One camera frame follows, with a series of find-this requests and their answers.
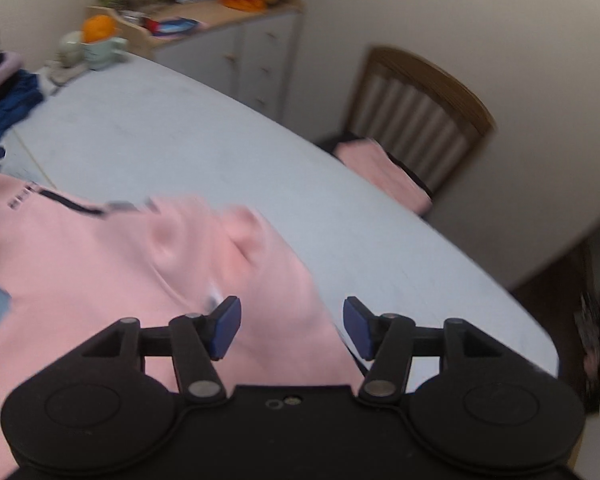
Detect wooden dining chair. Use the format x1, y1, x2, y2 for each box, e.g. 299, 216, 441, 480
312, 45, 498, 221

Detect blue and red tray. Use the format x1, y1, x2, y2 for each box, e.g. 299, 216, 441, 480
141, 16, 202, 39

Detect lavender garment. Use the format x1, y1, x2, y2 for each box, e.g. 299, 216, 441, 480
0, 51, 24, 101

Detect orange fruit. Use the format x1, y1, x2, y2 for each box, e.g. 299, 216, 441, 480
82, 15, 117, 44

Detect pink cushion on chair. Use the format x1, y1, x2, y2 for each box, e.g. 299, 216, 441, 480
332, 139, 434, 217

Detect dark blue clothes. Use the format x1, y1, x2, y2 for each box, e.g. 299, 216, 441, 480
0, 55, 46, 158

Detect grey sideboard cabinet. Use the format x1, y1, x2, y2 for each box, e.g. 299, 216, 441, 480
87, 0, 306, 123

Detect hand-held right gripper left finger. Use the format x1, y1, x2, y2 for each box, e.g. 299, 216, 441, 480
82, 296, 242, 403

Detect pale round cup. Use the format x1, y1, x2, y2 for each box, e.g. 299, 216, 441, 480
58, 31, 86, 69

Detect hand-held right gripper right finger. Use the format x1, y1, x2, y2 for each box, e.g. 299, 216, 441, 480
343, 296, 503, 405

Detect pink zip hoodie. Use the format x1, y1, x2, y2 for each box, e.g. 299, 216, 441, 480
0, 167, 368, 478

